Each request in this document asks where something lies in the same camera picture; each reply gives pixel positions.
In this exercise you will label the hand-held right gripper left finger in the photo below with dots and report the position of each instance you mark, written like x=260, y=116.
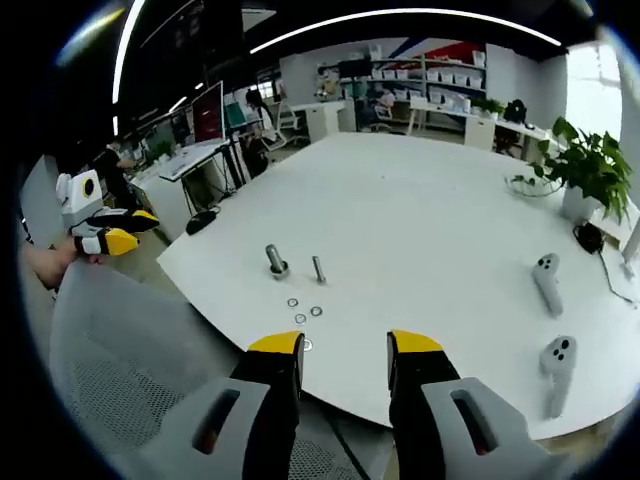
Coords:
x=275, y=400

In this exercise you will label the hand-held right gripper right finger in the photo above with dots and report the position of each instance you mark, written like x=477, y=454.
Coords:
x=420, y=395

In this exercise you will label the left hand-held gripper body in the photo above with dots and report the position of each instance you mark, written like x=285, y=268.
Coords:
x=80, y=200

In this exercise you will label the thin threaded steel stud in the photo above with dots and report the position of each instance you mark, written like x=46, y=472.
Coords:
x=318, y=270

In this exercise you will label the thick threaded steel stud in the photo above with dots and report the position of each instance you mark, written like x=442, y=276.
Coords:
x=274, y=257

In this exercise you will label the black oval case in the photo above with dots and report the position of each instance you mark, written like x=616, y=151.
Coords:
x=201, y=222

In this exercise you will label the white side desk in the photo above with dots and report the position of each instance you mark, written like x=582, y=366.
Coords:
x=192, y=160

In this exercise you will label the grey mesh office chair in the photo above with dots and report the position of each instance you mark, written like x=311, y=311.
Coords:
x=130, y=350

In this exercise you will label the large dark monitor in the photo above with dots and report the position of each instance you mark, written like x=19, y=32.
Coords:
x=209, y=115

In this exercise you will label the white game controller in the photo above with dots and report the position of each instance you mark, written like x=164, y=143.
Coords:
x=559, y=370
x=547, y=287

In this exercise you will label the straight ceiling light strip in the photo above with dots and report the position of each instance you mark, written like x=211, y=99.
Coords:
x=125, y=45

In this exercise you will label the white swivel chair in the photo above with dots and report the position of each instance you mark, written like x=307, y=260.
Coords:
x=287, y=124

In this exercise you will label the white cabinet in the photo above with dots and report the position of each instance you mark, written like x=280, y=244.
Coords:
x=325, y=120

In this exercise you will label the black power adapter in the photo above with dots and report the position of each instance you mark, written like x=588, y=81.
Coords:
x=590, y=237

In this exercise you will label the black television on stand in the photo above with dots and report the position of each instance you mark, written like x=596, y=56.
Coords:
x=356, y=68

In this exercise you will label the long white office desk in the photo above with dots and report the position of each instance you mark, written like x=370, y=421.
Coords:
x=480, y=122

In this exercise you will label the potted green plant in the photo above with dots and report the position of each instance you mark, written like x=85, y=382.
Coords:
x=587, y=160

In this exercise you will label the small green desk plant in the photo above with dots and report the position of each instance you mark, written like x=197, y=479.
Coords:
x=487, y=106

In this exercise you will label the shelf of white storage bins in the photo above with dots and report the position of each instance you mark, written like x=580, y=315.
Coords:
x=440, y=75

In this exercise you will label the curved ceiling light strip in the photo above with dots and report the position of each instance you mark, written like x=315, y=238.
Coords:
x=400, y=15

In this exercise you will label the bright window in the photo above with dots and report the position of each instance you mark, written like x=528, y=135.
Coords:
x=590, y=85

